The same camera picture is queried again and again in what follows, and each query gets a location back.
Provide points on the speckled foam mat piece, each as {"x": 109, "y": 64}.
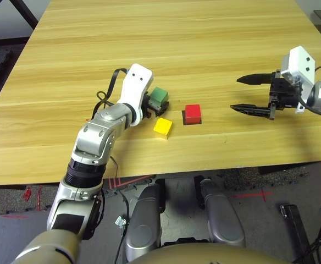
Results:
{"x": 254, "y": 177}
{"x": 9, "y": 199}

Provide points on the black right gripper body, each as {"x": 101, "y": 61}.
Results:
{"x": 282, "y": 93}

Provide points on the tan robot torso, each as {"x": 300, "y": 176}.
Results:
{"x": 210, "y": 254}

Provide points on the black square pad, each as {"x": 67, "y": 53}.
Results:
{"x": 183, "y": 122}

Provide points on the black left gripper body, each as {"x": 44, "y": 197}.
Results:
{"x": 147, "y": 105}

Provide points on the robot's grey right leg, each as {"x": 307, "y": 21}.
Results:
{"x": 223, "y": 214}

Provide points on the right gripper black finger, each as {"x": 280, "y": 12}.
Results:
{"x": 256, "y": 79}
{"x": 251, "y": 109}

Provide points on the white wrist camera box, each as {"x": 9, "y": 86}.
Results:
{"x": 135, "y": 82}
{"x": 300, "y": 63}

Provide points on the yellow wooden block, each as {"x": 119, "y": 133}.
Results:
{"x": 162, "y": 127}

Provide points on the robot's silver left arm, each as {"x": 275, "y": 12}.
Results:
{"x": 94, "y": 137}

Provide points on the black metal floor bar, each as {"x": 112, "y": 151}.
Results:
{"x": 296, "y": 231}

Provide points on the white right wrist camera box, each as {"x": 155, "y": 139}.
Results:
{"x": 300, "y": 63}

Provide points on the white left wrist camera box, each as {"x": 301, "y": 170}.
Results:
{"x": 135, "y": 82}

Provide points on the red wooden block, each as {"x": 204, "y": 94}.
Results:
{"x": 192, "y": 112}

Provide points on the small red object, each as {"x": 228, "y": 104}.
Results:
{"x": 27, "y": 193}

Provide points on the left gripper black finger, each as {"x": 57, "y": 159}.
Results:
{"x": 163, "y": 108}

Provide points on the robot's grey leg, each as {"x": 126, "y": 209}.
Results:
{"x": 223, "y": 214}
{"x": 144, "y": 220}

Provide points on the robot's grey left leg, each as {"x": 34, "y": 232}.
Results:
{"x": 144, "y": 220}

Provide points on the green wooden block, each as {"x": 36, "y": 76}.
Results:
{"x": 160, "y": 94}

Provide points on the small silver tag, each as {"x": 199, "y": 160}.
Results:
{"x": 120, "y": 221}

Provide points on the black metal table frame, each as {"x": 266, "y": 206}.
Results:
{"x": 28, "y": 13}

